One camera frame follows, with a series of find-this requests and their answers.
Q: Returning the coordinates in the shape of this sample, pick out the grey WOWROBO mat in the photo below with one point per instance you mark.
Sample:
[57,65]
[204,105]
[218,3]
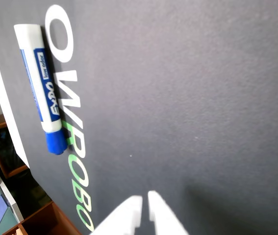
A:
[178,98]

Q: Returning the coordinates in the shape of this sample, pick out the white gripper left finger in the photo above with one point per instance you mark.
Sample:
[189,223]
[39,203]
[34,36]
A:
[126,215]

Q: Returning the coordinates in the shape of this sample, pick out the brown wooden shelf unit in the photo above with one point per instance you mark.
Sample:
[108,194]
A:
[55,220]

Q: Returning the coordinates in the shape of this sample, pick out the blue Expo dry-erase marker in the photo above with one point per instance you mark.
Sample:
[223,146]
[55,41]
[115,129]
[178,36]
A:
[40,80]

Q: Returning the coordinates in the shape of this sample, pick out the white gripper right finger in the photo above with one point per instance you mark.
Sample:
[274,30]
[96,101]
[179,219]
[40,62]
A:
[163,215]

